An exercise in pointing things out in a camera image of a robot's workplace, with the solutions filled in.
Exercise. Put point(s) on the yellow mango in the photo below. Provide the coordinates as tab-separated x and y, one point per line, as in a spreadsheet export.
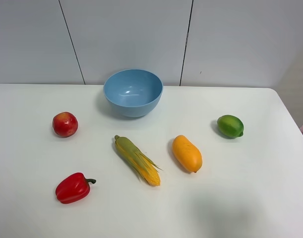
187	154

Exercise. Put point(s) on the blue plastic bowl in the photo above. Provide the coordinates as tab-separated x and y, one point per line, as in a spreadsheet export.
133	93

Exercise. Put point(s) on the corn cob with husk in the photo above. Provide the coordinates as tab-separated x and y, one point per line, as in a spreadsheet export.
143	165

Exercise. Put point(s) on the green lime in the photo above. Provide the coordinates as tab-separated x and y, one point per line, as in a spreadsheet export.
230	126

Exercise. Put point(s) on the red apple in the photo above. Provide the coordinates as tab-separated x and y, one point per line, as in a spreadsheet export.
65	124

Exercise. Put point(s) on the red bell pepper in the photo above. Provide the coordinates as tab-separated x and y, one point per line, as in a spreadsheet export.
73	188

